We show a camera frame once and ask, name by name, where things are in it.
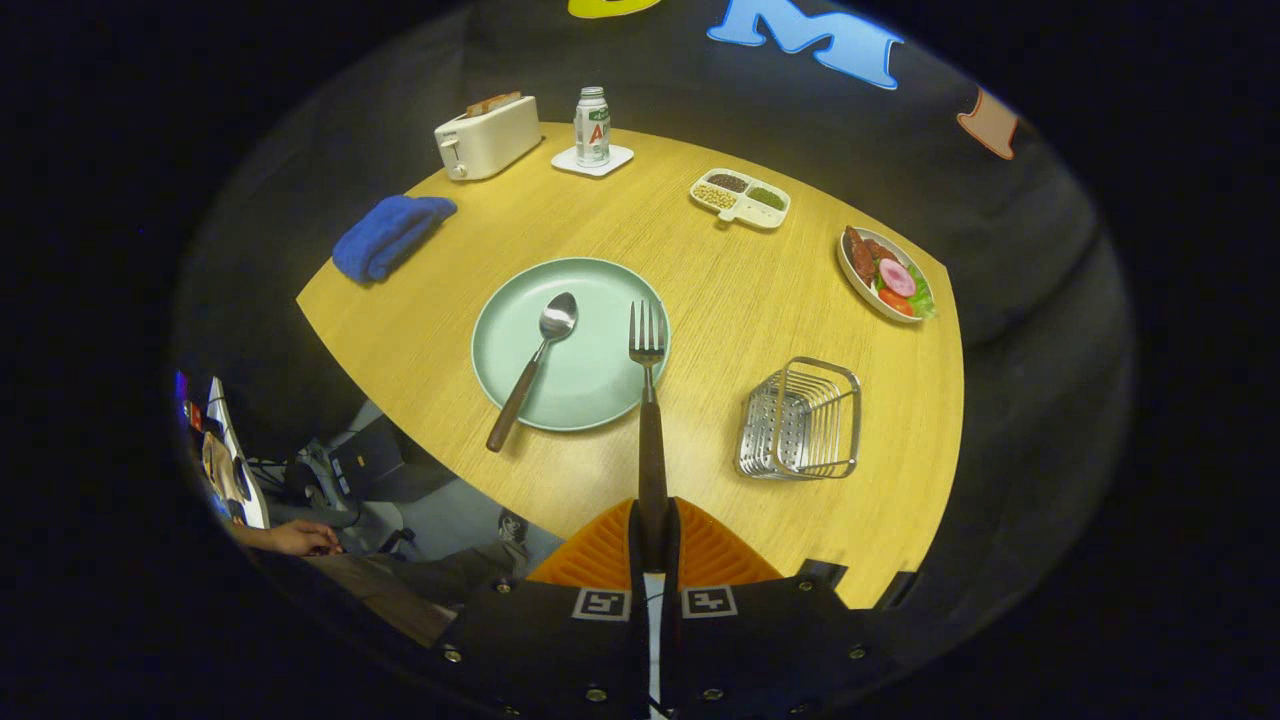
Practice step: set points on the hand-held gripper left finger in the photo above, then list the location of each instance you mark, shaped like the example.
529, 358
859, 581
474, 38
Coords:
635, 575

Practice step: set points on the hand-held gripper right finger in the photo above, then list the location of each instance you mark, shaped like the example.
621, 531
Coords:
673, 575

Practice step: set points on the person's shoe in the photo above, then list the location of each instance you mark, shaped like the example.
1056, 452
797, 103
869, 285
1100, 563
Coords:
513, 527

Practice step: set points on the pale green round plate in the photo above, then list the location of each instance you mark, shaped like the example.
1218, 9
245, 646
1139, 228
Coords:
590, 370

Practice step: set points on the dark office chair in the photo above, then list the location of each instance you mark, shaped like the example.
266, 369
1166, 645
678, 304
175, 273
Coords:
370, 465

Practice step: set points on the white oval food plate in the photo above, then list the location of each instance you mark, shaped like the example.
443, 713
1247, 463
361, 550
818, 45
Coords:
850, 275

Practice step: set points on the red tomato slice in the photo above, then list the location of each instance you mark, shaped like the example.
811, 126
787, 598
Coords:
895, 302

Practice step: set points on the white divided dish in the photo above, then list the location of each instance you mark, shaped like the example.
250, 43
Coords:
745, 212

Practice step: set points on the brown meat piece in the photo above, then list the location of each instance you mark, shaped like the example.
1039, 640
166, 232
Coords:
860, 255

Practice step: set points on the green lettuce leaf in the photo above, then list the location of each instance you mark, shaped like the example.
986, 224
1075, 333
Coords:
922, 300

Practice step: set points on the pink ham slice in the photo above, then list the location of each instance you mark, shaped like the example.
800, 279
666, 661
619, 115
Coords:
897, 277

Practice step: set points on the pile of yellow beans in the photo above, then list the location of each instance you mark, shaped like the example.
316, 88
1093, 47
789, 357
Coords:
714, 197

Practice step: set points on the pile of green beans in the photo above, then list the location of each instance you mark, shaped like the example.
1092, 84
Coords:
767, 198

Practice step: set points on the pile of dark beans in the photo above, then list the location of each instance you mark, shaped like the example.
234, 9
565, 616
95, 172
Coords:
727, 183

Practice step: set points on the white square coaster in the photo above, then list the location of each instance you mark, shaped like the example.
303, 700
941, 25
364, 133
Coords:
620, 160

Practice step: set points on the blue folded cloth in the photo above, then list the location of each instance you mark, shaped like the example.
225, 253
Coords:
390, 235

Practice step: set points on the white bottle with green label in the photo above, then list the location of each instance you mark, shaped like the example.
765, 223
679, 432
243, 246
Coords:
592, 130

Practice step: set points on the white toaster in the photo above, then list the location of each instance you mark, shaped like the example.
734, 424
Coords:
495, 140

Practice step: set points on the brown toast slice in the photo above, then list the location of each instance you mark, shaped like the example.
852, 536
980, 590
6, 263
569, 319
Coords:
508, 97
485, 106

